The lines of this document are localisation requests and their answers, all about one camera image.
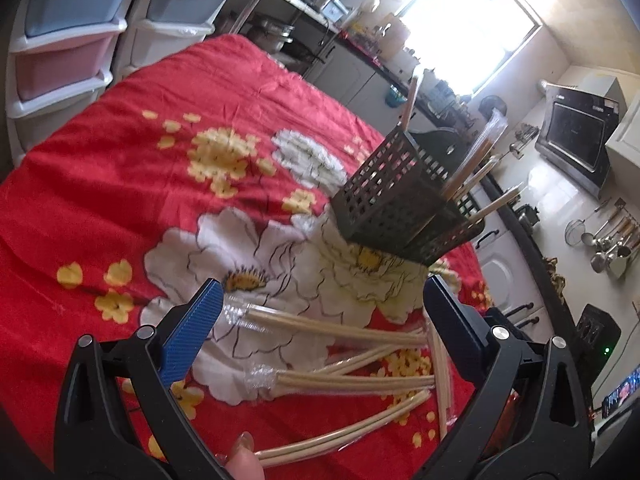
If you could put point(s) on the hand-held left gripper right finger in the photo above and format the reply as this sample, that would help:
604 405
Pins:
457 330

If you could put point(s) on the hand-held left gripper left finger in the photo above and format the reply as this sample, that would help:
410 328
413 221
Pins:
192 330

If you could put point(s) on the pile of chopsticks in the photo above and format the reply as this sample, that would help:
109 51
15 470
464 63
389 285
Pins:
350 380

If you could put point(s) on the bamboo chopstick pair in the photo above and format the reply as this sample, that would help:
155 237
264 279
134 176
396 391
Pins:
410 105
477 178
472 157
495 205

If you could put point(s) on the black perforated utensil holder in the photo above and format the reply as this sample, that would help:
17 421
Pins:
380 195

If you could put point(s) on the person's left hand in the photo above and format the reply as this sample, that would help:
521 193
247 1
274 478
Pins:
245 460

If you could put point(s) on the heap of ginger roots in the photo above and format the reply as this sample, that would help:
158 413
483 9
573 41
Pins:
555 280

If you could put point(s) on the steel kettle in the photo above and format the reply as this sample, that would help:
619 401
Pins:
527 215

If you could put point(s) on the black box appliance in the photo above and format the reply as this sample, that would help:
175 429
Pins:
597 330

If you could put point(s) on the row of hanging ladles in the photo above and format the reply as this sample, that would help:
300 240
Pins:
600 245

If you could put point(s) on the red floral tablecloth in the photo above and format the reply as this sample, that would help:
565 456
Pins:
100 185

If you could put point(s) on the smartphone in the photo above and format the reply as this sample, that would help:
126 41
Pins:
622 392

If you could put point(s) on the black range hood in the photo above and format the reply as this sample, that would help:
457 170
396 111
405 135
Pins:
575 135

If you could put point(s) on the beige blue pink drawer unit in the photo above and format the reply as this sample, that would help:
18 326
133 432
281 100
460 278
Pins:
60 67

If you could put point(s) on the beige cutting board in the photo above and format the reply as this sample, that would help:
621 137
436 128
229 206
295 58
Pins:
397 40

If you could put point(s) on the steel cooking pot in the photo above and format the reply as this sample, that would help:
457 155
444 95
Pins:
272 30

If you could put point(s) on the kitchen window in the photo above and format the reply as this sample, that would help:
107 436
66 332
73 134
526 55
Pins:
475 20

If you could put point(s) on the grey-blue plastic drawer unit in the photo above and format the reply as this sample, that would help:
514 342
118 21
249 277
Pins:
175 0

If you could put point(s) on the metal shelf rack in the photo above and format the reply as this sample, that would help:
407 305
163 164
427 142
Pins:
285 0

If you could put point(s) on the white wall cabinet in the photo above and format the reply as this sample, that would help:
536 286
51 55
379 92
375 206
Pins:
625 140

